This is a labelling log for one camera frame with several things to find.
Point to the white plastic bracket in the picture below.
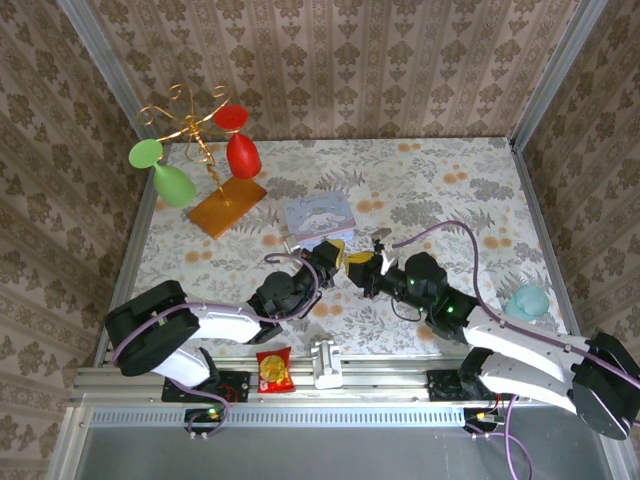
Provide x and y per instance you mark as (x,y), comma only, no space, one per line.
(327,362)

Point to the small black circuit board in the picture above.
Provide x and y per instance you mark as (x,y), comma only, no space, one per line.
(202,416)
(482,417)

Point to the red yellow snack packet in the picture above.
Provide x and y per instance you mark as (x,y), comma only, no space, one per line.
(274,371)

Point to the teal plastic cup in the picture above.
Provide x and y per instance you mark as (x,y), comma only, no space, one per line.
(527,302)

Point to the green plastic wine glass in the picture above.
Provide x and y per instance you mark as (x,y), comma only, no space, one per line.
(172,185)

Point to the aluminium front frame rail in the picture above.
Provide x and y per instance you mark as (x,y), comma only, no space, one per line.
(380,377)

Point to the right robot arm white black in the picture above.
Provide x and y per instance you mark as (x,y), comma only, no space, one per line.
(525,345)

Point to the red plastic wine glass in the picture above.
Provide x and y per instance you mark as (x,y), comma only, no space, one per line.
(242,152)

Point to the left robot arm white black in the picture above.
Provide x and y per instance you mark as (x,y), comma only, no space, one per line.
(225,320)

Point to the aluminium side rail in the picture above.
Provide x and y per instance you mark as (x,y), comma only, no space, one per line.
(542,225)
(135,240)

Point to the aluminium corner post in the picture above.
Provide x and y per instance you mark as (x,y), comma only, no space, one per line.
(110,65)
(555,70)

